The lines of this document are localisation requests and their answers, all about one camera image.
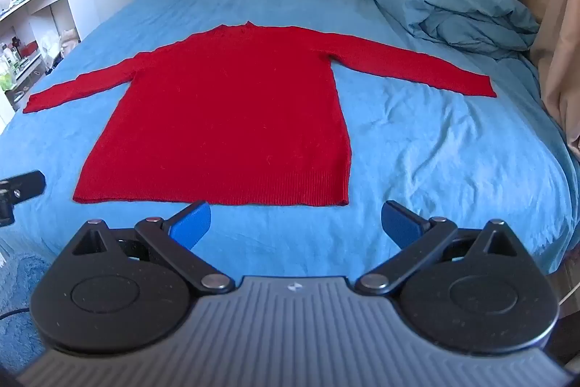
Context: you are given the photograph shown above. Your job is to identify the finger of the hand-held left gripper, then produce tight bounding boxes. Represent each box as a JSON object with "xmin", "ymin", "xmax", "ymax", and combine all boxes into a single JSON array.
[{"xmin": 0, "ymin": 170, "xmax": 47, "ymax": 227}]

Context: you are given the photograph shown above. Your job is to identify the white shelf unit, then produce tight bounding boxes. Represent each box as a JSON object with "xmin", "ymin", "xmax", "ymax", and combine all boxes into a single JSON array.
[{"xmin": 0, "ymin": 0, "xmax": 83, "ymax": 134}]

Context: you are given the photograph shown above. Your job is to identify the blue bed sheet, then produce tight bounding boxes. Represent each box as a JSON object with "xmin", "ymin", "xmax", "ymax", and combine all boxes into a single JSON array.
[{"xmin": 0, "ymin": 0, "xmax": 580, "ymax": 279}]

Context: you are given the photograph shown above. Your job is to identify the blue duvet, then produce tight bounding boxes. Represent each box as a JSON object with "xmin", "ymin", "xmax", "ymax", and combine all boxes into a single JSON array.
[{"xmin": 346, "ymin": 0, "xmax": 543, "ymax": 60}]

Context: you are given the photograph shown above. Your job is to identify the red knit sweater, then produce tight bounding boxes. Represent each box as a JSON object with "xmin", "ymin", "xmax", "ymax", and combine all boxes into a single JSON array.
[{"xmin": 22, "ymin": 21, "xmax": 497, "ymax": 207}]

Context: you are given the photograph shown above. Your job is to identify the blue fluffy rug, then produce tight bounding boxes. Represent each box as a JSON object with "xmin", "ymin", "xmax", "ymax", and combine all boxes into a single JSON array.
[{"xmin": 0, "ymin": 233, "xmax": 62, "ymax": 374}]

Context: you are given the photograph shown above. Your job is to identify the beige curtain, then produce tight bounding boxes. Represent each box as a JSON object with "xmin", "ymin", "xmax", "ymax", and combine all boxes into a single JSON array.
[{"xmin": 430, "ymin": 0, "xmax": 580, "ymax": 163}]

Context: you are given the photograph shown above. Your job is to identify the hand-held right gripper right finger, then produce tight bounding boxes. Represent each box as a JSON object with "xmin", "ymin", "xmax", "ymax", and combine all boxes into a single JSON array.
[{"xmin": 356, "ymin": 200, "xmax": 534, "ymax": 296}]

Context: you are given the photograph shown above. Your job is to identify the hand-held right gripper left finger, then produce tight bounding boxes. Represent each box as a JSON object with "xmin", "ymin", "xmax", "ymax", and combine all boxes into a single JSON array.
[{"xmin": 59, "ymin": 200, "xmax": 235, "ymax": 295}]

